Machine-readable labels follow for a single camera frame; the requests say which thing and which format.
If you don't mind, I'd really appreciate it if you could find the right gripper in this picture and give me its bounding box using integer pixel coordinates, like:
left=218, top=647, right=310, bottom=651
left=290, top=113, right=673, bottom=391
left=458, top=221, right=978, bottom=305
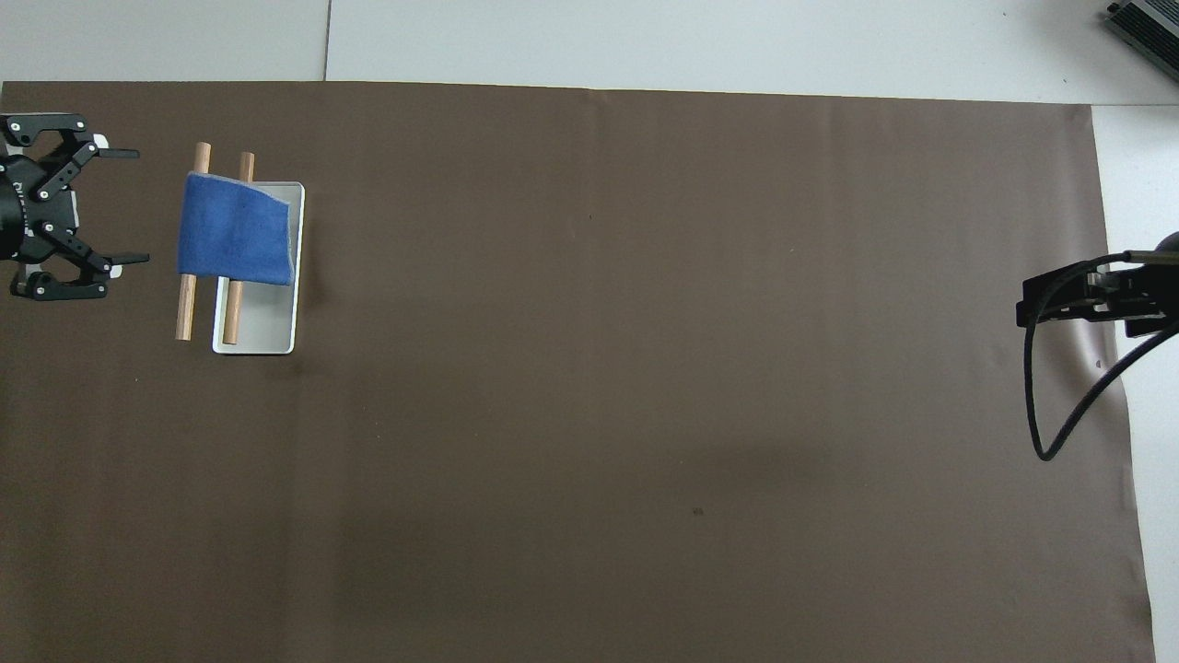
left=1121, top=229, right=1179, bottom=338

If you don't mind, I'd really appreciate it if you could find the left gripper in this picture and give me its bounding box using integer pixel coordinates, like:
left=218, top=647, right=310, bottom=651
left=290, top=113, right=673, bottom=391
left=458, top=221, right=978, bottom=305
left=0, top=111, right=151, bottom=302

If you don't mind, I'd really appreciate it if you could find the blue towel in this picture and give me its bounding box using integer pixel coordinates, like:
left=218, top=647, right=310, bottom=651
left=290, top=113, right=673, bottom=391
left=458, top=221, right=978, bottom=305
left=177, top=171, right=297, bottom=287

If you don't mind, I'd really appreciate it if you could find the wooden rod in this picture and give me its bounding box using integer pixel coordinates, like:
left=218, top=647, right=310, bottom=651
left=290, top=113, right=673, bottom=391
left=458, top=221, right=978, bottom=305
left=174, top=141, right=214, bottom=343
left=220, top=151, right=257, bottom=347

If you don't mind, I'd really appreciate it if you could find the white rack base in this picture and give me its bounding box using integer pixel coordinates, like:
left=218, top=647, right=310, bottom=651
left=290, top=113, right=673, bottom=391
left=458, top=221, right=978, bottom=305
left=212, top=180, right=306, bottom=355

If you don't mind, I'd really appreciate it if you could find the grey metal box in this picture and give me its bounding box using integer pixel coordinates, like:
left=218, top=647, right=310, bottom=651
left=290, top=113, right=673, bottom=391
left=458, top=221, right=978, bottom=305
left=1104, top=0, right=1179, bottom=57

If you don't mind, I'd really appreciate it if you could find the black cable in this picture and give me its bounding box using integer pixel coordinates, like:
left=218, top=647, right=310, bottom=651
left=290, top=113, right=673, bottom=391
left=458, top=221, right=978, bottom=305
left=1022, top=250, right=1179, bottom=462

